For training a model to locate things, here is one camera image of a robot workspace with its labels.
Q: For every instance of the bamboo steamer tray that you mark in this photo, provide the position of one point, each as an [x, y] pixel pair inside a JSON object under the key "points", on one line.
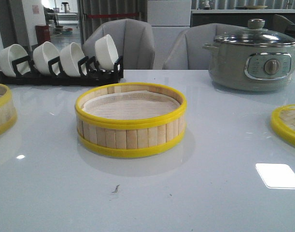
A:
{"points": [[131, 138], [8, 115]]}

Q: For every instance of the yellow plate on shelf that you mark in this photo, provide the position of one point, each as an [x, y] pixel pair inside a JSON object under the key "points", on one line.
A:
{"points": [[256, 7]]}

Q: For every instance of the grey chair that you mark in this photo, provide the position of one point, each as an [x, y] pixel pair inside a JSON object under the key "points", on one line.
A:
{"points": [[133, 39], [187, 52]]}

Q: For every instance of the white bowl far left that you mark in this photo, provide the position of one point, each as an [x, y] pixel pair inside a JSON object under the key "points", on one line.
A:
{"points": [[8, 55]]}

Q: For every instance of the grey chair left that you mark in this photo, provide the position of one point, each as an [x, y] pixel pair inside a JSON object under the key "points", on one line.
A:
{"points": [[133, 39]]}

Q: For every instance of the white bowl right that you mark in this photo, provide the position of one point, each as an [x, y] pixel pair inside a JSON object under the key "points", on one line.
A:
{"points": [[106, 52]]}

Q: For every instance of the grey chair right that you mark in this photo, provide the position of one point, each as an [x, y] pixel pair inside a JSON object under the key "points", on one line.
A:
{"points": [[187, 52]]}

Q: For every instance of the white cabinet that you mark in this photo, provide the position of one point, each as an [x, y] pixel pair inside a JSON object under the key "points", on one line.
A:
{"points": [[168, 18]]}

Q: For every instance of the white bowl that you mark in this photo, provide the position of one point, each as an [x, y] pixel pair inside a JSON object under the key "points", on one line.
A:
{"points": [[42, 54], [69, 57], [8, 55], [106, 52]]}

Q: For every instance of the glass pot lid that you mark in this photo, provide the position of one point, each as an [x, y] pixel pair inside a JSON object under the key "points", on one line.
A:
{"points": [[255, 34]]}

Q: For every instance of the red bin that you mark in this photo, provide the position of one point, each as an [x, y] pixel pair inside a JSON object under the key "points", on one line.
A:
{"points": [[42, 34]]}

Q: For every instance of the black bowl rack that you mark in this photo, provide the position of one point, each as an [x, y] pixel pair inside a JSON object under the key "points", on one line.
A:
{"points": [[89, 73]]}

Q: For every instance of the grey-green electric cooking pot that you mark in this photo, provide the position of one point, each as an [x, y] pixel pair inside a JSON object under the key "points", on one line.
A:
{"points": [[251, 68]]}

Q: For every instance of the woven bamboo steamer lid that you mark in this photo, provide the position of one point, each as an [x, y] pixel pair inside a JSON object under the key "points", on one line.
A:
{"points": [[282, 121]]}

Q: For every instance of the white steamer liner paper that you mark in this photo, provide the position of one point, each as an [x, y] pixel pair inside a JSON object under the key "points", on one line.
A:
{"points": [[131, 105]]}

